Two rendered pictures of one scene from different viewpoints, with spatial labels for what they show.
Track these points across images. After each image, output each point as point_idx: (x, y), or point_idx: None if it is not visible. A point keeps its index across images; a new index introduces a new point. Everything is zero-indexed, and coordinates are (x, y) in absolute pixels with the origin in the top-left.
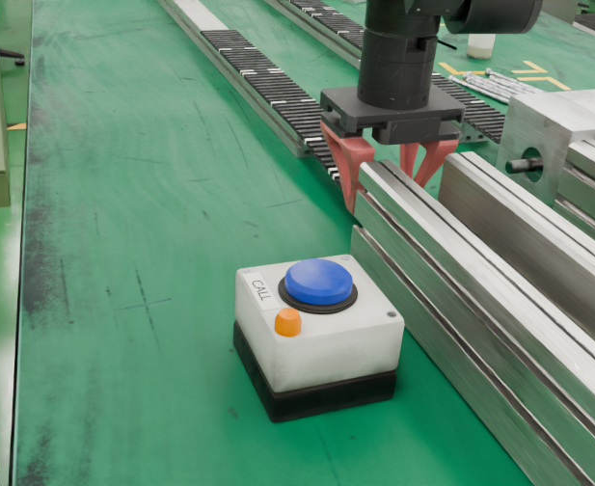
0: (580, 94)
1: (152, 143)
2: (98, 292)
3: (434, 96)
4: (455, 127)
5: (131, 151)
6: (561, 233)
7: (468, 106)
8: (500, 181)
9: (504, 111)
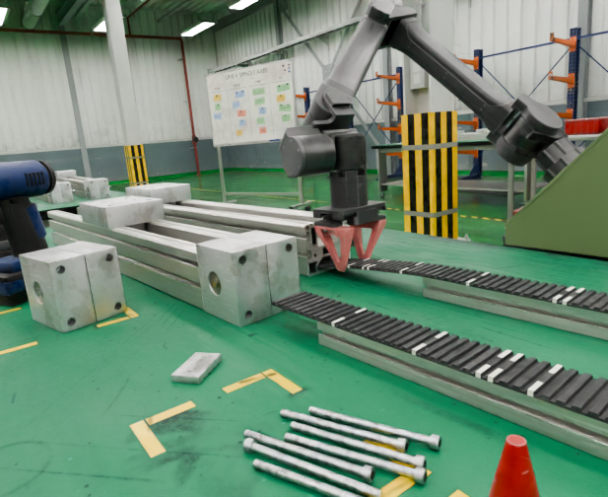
0: (246, 247)
1: (531, 273)
2: (419, 241)
3: (330, 208)
4: (317, 222)
5: (527, 267)
6: (263, 217)
7: (343, 312)
8: (289, 221)
9: (318, 397)
